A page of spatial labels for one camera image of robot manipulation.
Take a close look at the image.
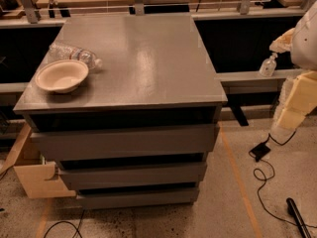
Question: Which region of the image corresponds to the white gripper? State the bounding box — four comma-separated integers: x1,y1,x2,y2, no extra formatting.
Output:
269,28,317,144

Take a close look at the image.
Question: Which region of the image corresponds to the grey top drawer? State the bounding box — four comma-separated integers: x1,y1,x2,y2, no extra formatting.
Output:
31,124,219,161

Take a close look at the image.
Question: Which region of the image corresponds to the grey drawer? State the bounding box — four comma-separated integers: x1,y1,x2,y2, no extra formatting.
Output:
76,187,199,209
59,162,207,190
31,124,219,161

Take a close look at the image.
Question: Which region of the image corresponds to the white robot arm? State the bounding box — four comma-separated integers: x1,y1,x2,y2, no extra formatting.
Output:
269,2,317,144

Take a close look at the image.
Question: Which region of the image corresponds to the grey middle drawer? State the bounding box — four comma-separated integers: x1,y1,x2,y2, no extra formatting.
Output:
59,162,207,190

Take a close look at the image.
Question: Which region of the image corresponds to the grey drawer cabinet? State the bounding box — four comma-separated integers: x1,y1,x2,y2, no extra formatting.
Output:
14,14,227,196

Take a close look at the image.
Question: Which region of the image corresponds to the grey bottom drawer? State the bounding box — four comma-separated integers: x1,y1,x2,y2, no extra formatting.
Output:
76,187,199,209

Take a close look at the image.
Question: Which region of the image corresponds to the clear pump sanitizer bottle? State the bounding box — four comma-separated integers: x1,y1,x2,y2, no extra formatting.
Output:
259,53,277,77

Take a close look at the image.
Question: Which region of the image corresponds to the black power adapter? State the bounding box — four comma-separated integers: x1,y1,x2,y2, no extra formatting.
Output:
250,143,270,162

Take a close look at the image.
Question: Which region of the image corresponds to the black rod on floor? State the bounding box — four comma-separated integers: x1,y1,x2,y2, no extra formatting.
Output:
286,197,312,238

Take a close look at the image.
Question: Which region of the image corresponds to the white paper bowl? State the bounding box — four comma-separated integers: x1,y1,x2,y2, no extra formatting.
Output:
35,59,89,93

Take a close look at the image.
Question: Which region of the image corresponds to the clear plastic water bottle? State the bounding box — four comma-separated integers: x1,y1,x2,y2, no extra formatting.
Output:
49,42,102,69

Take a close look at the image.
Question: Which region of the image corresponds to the wooden board left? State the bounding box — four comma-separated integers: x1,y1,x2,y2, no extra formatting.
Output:
0,123,76,199

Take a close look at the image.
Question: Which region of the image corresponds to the black cable front floor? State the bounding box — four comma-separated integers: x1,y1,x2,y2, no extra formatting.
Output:
43,209,87,238

